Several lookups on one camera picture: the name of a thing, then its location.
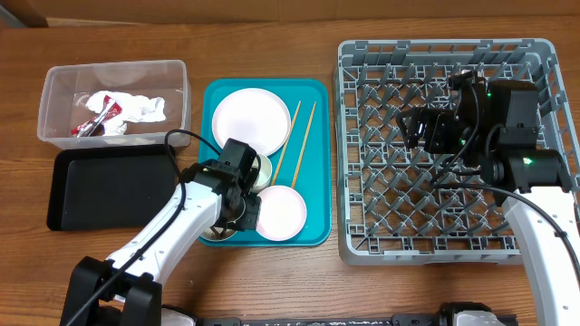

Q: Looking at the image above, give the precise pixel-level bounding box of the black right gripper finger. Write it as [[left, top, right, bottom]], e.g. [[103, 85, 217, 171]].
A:
[[396, 107, 453, 129], [399, 120, 427, 149]]

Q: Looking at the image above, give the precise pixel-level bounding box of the cream paper cup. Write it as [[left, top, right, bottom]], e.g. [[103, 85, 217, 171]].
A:
[[251, 154, 273, 193]]

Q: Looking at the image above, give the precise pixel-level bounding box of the pink white bowl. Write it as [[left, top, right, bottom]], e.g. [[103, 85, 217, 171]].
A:
[[256, 186, 307, 242]]

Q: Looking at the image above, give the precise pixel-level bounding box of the grey bowl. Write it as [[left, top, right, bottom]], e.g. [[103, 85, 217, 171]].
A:
[[199, 226, 237, 243]]

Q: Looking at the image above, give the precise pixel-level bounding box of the white napkin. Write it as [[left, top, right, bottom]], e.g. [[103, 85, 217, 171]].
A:
[[85, 91, 167, 136]]

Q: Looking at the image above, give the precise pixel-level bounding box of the red snack wrapper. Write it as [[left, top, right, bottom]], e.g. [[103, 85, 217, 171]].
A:
[[71, 95, 122, 138]]

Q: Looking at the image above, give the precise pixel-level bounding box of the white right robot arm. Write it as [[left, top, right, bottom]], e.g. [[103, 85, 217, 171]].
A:
[[396, 71, 579, 325]]

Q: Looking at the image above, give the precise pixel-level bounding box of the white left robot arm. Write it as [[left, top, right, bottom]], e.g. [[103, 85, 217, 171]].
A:
[[61, 139, 261, 325]]

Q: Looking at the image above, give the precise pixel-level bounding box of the grey dishwasher rack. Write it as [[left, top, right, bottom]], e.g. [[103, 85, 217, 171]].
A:
[[334, 38, 579, 265]]

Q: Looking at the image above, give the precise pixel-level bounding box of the large white plate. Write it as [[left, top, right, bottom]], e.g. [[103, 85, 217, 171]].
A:
[[212, 88, 291, 156]]

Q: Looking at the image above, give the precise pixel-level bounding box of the teal serving tray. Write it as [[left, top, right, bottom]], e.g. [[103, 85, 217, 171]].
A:
[[200, 78, 333, 247]]

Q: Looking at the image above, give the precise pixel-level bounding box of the left wooden chopstick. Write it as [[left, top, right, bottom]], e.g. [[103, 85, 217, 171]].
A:
[[271, 101, 302, 186]]

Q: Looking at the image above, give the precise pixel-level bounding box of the wooden chopstick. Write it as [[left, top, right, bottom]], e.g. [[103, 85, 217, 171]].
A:
[[291, 101, 316, 189], [271, 101, 302, 186]]

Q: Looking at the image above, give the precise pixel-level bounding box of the right wooden chopstick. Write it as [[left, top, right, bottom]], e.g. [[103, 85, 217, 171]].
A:
[[291, 101, 316, 189]]

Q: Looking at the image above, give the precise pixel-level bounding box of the black plastic tray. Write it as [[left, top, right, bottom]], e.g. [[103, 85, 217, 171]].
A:
[[46, 145, 176, 231]]

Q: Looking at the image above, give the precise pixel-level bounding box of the clear plastic storage bin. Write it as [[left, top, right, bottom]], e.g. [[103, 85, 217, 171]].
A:
[[37, 60, 192, 149]]

